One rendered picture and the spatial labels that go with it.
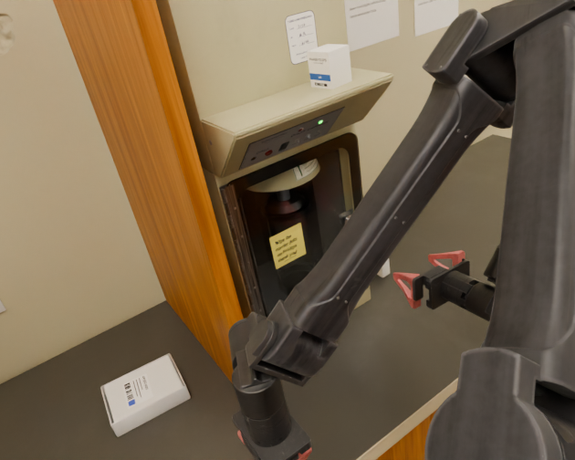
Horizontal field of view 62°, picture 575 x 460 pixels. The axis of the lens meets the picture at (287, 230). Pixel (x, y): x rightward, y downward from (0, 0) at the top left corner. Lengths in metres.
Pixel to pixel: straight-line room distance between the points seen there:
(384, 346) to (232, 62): 0.67
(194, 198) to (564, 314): 0.53
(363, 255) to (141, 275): 0.92
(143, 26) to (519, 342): 0.54
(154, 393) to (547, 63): 0.91
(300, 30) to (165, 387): 0.75
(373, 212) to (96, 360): 0.93
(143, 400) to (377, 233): 0.71
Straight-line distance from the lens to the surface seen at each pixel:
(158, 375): 1.11
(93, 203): 1.24
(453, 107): 0.51
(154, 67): 0.67
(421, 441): 1.15
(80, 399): 1.22
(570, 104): 0.43
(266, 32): 0.84
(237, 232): 0.88
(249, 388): 0.59
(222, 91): 0.81
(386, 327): 1.14
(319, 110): 0.78
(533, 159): 0.41
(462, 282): 0.89
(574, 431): 0.34
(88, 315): 1.37
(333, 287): 0.52
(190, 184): 0.71
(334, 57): 0.82
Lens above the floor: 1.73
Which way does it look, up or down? 31 degrees down
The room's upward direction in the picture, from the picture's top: 11 degrees counter-clockwise
